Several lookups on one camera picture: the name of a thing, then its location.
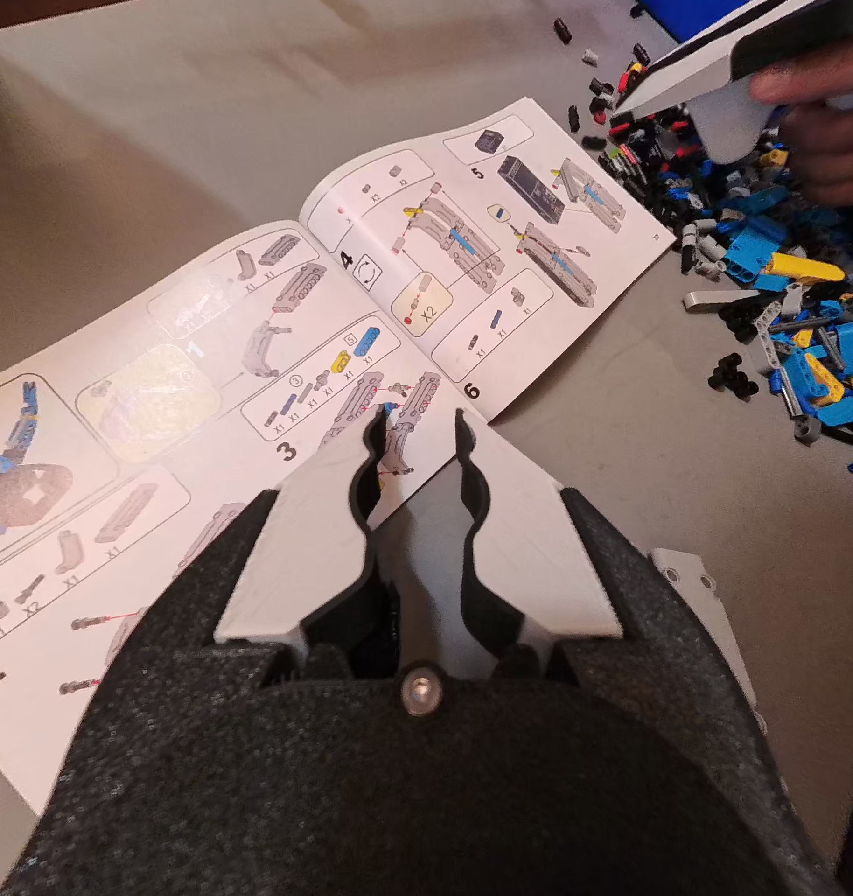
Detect open instruction booklet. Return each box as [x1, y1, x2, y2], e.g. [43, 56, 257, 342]
[0, 97, 678, 817]

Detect blue storage bin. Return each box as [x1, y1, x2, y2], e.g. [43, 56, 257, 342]
[636, 0, 749, 44]

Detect grey hinged toy assembly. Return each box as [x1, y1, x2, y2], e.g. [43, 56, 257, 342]
[649, 548, 761, 712]

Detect pile of toy bricks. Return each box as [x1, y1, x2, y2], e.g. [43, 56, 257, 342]
[552, 17, 853, 474]

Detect person's right hand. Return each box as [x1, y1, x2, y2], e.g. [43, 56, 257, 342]
[750, 50, 853, 209]

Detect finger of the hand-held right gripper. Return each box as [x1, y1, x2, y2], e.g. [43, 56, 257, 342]
[610, 0, 823, 123]

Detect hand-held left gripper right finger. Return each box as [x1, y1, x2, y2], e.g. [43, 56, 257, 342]
[454, 408, 624, 639]

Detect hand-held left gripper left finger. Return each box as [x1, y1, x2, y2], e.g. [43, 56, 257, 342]
[214, 406, 390, 644]

